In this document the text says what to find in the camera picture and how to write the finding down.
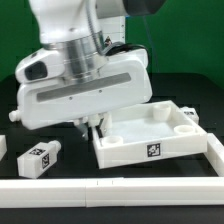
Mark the white front obstacle bar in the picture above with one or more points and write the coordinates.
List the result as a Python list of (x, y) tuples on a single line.
[(111, 192)]

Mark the white obstacle bar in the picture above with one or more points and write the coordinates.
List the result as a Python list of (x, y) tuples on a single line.
[(111, 192), (3, 146), (215, 154)]

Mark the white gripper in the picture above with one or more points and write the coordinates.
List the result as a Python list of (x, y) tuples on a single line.
[(122, 81)]

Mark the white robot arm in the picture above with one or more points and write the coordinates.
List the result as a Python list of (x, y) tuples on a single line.
[(73, 77)]

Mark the white square table top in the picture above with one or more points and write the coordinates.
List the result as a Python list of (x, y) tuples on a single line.
[(148, 132)]

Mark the white left obstacle bar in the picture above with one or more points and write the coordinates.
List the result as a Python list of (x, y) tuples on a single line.
[(3, 146)]

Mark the white right obstacle bar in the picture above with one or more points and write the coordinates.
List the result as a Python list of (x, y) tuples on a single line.
[(215, 154)]

